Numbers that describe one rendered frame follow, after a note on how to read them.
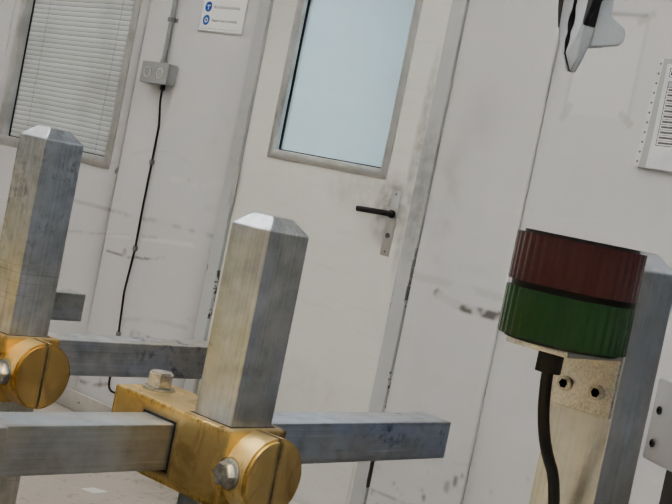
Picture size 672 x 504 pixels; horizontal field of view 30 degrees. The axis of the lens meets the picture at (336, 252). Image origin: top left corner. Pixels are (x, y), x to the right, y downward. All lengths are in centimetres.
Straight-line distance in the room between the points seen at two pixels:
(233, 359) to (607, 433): 26
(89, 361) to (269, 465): 34
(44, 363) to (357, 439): 24
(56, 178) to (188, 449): 27
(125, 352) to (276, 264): 34
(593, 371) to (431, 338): 338
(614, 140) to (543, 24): 45
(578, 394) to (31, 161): 50
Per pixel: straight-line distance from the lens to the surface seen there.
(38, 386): 96
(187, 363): 114
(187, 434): 79
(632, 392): 62
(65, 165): 97
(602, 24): 144
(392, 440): 96
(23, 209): 96
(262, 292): 76
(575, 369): 62
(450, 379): 394
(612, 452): 62
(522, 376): 378
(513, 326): 57
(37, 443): 74
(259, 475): 76
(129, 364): 110
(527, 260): 57
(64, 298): 135
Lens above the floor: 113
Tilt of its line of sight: 3 degrees down
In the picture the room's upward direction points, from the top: 11 degrees clockwise
